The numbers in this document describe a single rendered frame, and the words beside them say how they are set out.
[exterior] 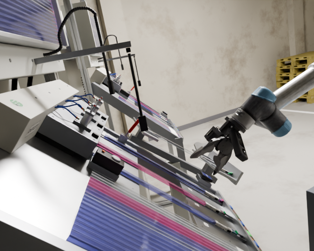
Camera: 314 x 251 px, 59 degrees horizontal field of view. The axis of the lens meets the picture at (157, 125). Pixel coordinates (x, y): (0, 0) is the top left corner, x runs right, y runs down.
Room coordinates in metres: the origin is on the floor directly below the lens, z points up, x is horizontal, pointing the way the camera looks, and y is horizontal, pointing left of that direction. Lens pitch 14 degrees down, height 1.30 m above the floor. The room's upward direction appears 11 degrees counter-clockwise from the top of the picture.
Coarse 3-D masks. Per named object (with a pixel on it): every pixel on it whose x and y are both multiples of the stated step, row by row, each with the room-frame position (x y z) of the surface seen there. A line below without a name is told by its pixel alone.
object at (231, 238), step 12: (192, 192) 0.88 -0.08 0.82; (192, 204) 0.77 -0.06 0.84; (216, 204) 0.91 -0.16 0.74; (192, 216) 0.69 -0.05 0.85; (216, 216) 0.79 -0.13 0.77; (228, 216) 0.84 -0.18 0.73; (204, 228) 0.65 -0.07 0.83; (216, 228) 0.70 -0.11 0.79; (228, 240) 0.66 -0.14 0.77; (240, 240) 0.70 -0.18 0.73
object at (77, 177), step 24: (24, 144) 0.57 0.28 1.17; (48, 144) 0.63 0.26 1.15; (0, 168) 0.44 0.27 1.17; (24, 168) 0.48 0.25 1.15; (48, 168) 0.53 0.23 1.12; (72, 168) 0.58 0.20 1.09; (0, 192) 0.39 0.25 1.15; (24, 192) 0.42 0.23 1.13; (48, 192) 0.45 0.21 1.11; (72, 192) 0.49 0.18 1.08; (24, 216) 0.36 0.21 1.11; (48, 216) 0.39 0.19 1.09; (72, 216) 0.42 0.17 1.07
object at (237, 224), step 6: (216, 192) 1.01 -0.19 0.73; (222, 198) 0.95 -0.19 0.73; (222, 204) 0.92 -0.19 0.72; (228, 204) 0.91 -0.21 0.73; (228, 210) 0.87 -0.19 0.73; (234, 216) 0.82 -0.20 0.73; (234, 222) 0.80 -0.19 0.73; (240, 222) 0.79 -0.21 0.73; (240, 228) 0.76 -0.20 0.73; (246, 234) 0.72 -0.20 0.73; (246, 240) 0.71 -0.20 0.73; (252, 240) 0.70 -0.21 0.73; (252, 246) 0.67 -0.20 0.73
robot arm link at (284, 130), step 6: (276, 108) 0.93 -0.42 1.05; (276, 114) 0.91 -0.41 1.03; (282, 114) 0.93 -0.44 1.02; (258, 120) 0.99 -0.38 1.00; (264, 120) 0.92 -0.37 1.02; (270, 120) 0.91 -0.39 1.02; (276, 120) 0.91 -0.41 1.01; (282, 120) 0.92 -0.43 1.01; (288, 120) 0.94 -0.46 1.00; (264, 126) 0.96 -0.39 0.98; (270, 126) 0.93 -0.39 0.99; (276, 126) 0.92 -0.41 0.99; (282, 126) 0.91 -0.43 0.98; (288, 126) 0.92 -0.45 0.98; (276, 132) 0.93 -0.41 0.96; (282, 132) 0.92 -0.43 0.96; (288, 132) 0.93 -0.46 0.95
